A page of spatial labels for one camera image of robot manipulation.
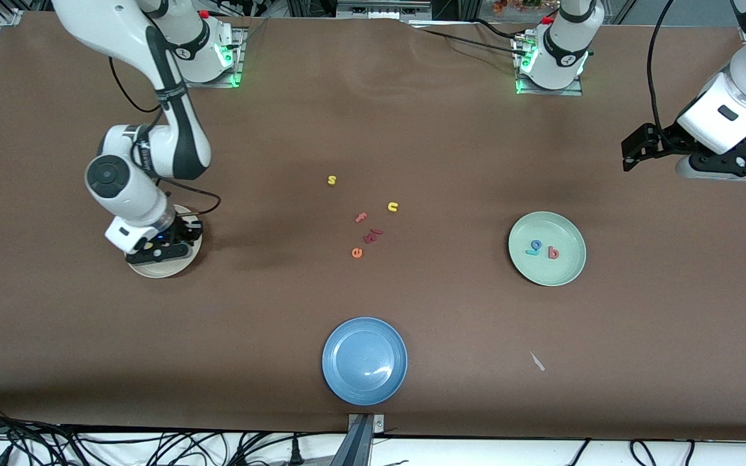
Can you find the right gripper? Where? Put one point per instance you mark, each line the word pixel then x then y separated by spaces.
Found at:
pixel 186 229

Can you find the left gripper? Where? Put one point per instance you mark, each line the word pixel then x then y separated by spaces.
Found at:
pixel 663 139

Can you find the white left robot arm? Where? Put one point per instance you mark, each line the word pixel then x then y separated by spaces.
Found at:
pixel 567 52

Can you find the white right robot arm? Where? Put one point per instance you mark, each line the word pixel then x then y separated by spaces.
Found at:
pixel 127 191

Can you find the beige round plate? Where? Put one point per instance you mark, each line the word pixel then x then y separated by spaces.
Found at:
pixel 172 268

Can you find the green round plate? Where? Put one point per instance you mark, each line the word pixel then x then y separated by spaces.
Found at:
pixel 547 268

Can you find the maroon foam letter k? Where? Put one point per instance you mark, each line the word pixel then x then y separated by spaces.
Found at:
pixel 369 238

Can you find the orange dried flowers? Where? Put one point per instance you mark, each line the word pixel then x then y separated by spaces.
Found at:
pixel 509 6

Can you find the blue round plate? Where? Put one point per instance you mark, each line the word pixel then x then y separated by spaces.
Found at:
pixel 364 361

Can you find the brown table cover sheet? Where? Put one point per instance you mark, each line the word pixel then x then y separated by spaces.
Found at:
pixel 373 116

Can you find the white paper scrap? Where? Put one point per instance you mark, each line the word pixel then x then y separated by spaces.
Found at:
pixel 537 361

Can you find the black power plug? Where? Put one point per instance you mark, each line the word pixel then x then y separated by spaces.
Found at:
pixel 295 453

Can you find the white labelled box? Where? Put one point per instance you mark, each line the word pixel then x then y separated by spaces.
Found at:
pixel 379 10

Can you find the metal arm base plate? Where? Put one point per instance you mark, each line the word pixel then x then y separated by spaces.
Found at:
pixel 574 92
pixel 238 58

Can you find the aluminium table corner bracket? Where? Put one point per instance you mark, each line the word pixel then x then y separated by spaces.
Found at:
pixel 9 17

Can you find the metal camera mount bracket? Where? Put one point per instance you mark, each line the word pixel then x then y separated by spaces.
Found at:
pixel 361 446

